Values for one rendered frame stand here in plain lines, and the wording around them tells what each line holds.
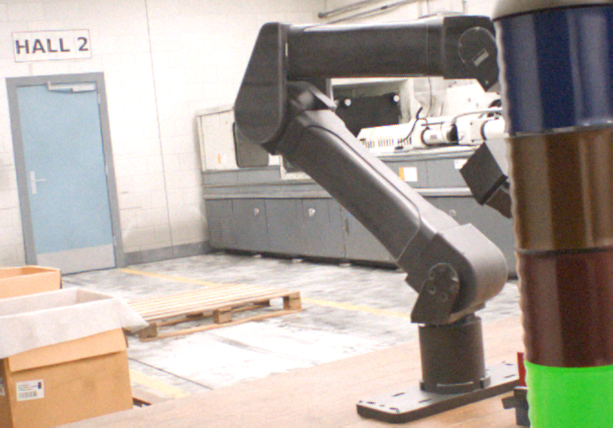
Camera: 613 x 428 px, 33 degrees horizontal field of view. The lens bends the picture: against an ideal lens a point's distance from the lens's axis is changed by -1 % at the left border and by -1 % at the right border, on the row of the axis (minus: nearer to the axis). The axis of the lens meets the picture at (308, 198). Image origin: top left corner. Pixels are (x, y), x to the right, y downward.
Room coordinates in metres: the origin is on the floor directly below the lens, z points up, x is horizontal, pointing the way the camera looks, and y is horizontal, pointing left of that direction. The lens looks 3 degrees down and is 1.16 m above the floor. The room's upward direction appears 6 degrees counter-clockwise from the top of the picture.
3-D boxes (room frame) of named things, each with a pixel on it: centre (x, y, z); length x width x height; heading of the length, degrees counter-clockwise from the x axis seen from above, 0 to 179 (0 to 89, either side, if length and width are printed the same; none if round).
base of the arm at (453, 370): (1.00, -0.12, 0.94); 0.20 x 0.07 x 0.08; 123
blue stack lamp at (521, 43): (0.31, -0.08, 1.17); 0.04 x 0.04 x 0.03
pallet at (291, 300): (7.33, 0.89, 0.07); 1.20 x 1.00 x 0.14; 122
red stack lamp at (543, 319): (0.31, -0.08, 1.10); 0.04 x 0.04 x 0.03
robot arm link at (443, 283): (1.00, -0.13, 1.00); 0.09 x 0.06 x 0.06; 144
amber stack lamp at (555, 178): (0.31, -0.08, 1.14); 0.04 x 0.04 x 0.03
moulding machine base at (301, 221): (9.94, -0.56, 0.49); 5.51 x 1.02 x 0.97; 30
